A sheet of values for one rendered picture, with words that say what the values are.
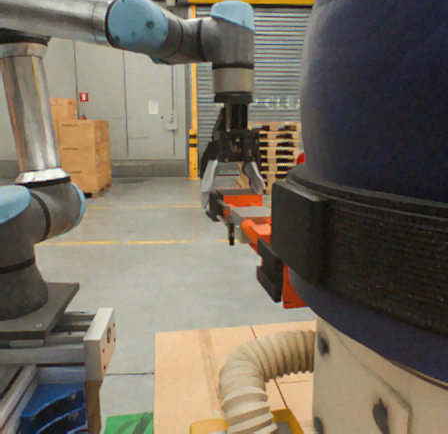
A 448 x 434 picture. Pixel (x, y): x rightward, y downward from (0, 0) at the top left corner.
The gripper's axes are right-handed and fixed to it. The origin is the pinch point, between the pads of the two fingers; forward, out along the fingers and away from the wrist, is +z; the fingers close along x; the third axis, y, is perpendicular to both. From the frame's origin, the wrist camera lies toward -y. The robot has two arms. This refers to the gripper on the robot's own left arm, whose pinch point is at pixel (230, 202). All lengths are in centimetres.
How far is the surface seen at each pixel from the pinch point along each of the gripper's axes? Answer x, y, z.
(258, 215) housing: 0.5, 17.3, -1.3
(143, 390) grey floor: -20, -121, 124
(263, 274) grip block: -4.1, 35.0, 1.2
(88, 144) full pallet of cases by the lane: -101, -672, 25
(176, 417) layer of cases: -10, -30, 70
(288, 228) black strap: -11, 61, -11
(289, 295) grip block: -2.8, 39.7, 1.7
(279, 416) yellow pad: -5.5, 44.8, 11.3
